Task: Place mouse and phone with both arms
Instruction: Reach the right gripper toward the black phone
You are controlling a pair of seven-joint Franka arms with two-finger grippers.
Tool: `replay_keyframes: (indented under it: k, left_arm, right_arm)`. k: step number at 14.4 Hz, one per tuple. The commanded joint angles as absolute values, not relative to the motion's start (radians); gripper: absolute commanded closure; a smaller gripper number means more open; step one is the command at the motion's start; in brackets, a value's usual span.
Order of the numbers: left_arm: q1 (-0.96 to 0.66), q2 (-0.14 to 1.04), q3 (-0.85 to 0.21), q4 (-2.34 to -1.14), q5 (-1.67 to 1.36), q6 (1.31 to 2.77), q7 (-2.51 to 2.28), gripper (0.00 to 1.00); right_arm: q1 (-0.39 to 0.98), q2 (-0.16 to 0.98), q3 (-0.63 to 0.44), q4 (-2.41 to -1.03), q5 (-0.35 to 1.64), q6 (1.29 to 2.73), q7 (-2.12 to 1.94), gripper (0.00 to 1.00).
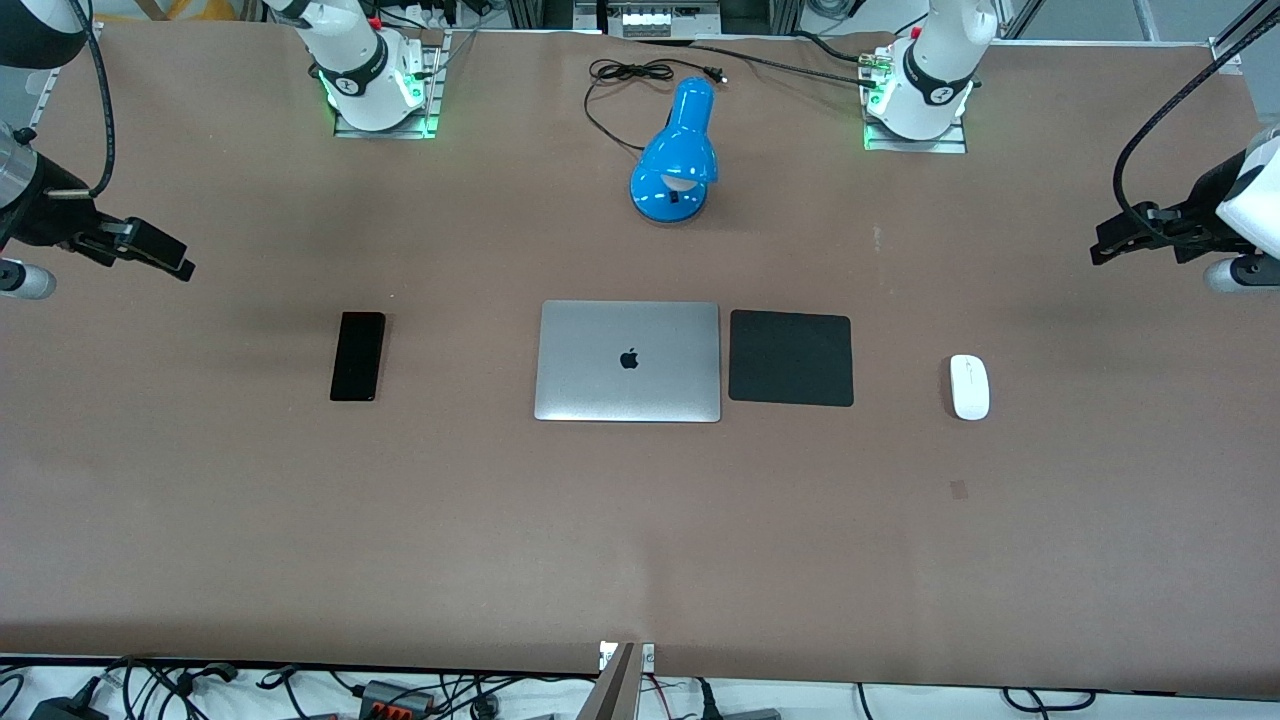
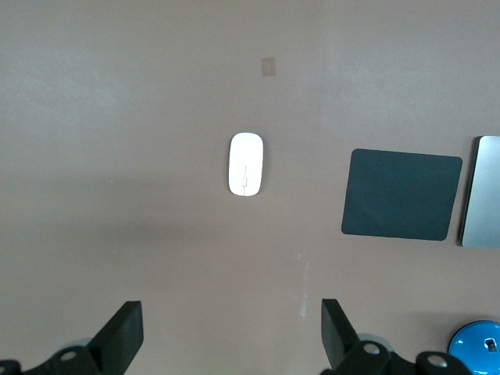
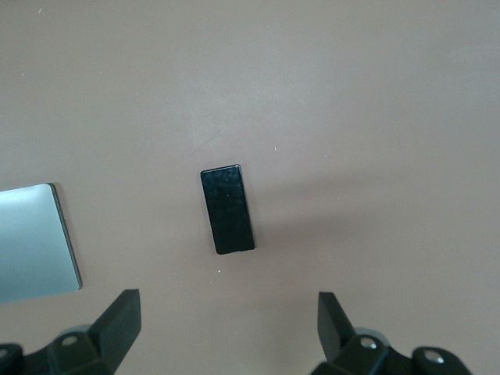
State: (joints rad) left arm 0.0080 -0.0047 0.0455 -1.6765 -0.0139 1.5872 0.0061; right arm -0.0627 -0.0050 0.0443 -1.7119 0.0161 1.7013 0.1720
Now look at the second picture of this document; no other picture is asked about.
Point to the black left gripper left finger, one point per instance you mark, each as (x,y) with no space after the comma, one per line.
(113,340)

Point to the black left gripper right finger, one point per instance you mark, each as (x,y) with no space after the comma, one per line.
(341,340)

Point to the white computer mouse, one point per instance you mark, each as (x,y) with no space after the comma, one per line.
(245,160)

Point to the black mouse pad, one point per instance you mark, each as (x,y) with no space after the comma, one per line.
(400,193)

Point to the blue desk lamp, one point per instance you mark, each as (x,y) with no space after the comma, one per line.
(468,347)

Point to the silver laptop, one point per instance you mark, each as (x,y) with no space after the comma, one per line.
(484,195)

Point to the brown tape patch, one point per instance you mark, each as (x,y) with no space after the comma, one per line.
(268,66)

